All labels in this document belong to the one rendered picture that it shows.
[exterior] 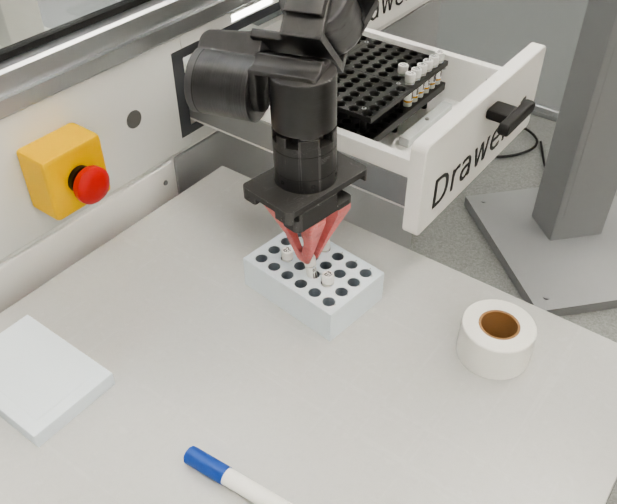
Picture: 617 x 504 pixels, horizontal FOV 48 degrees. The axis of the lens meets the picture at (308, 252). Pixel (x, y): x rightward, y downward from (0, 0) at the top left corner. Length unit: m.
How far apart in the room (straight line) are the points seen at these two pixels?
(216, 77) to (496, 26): 2.15
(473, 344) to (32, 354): 0.42
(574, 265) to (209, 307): 1.40
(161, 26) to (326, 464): 0.51
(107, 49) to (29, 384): 0.35
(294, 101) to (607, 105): 1.35
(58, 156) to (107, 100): 0.11
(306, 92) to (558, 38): 2.09
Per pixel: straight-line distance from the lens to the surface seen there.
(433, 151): 0.69
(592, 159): 1.93
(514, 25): 2.66
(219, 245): 0.81
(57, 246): 0.83
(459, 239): 2.05
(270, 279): 0.72
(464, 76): 0.93
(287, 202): 0.61
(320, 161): 0.60
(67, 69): 0.76
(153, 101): 0.85
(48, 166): 0.72
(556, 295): 1.90
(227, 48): 0.62
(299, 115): 0.57
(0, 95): 0.73
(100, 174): 0.73
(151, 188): 0.89
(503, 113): 0.78
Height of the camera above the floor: 1.28
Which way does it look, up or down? 41 degrees down
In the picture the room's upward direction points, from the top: straight up
